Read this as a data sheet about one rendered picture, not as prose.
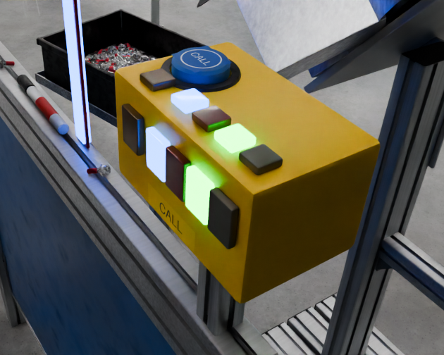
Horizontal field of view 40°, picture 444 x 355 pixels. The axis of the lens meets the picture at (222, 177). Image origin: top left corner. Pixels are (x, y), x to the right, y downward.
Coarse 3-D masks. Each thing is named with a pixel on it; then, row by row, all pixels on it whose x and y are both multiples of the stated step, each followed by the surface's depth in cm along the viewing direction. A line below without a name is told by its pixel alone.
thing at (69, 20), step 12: (72, 0) 59; (72, 12) 60; (72, 24) 60; (72, 36) 61; (72, 48) 63; (72, 60) 64; (72, 72) 65; (72, 84) 66; (72, 96) 67; (84, 132) 68
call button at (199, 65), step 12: (192, 48) 42; (204, 48) 42; (180, 60) 40; (192, 60) 41; (204, 60) 41; (216, 60) 41; (228, 60) 41; (180, 72) 40; (192, 72) 39; (204, 72) 39; (216, 72) 40; (228, 72) 41; (204, 84) 40
